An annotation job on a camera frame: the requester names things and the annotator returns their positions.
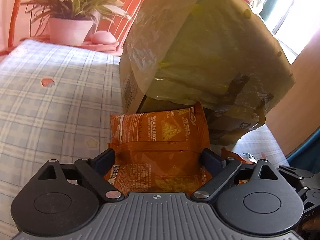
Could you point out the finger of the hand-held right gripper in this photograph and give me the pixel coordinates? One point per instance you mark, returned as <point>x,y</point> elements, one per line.
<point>310,195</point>
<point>297,173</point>

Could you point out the dark framed window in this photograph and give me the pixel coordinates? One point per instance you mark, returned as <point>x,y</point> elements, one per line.
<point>287,10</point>

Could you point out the printed room backdrop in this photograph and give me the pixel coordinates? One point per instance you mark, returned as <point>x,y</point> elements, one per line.
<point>70,12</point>

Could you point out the cardboard box with plastic liner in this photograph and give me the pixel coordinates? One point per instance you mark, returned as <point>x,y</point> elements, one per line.
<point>200,50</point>

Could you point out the checked tablecloth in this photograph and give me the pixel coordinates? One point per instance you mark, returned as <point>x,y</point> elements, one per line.
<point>57,100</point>

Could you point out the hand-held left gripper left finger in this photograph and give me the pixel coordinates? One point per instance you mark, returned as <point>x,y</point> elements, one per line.
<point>107,158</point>

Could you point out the wooden door panel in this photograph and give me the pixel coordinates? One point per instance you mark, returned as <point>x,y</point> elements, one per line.
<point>300,100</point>

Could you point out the orange snack packet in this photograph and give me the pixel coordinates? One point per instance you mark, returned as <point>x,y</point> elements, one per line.
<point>235,156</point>
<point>160,155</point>

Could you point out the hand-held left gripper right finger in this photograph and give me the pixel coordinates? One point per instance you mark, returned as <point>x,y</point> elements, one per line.
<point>208,158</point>

